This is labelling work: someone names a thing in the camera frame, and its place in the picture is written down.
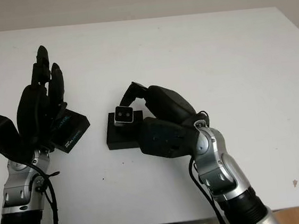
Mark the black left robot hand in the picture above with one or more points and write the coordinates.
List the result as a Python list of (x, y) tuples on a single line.
[(33, 113)]

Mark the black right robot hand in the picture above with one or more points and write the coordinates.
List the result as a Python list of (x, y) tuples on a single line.
[(167, 102)]

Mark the small silver RealSense camera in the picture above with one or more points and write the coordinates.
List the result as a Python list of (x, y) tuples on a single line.
[(124, 116)]

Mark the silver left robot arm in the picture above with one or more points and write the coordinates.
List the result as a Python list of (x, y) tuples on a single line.
[(19, 192)]

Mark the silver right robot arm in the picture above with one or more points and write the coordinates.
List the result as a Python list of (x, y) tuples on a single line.
[(219, 163)]

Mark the black RealSense box lid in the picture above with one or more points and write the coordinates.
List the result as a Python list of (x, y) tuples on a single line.
[(75, 130)]

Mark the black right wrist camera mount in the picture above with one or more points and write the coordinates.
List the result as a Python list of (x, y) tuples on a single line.
[(163, 140)]

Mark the black foam-lined camera box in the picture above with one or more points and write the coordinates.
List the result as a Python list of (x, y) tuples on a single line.
[(118, 143)]

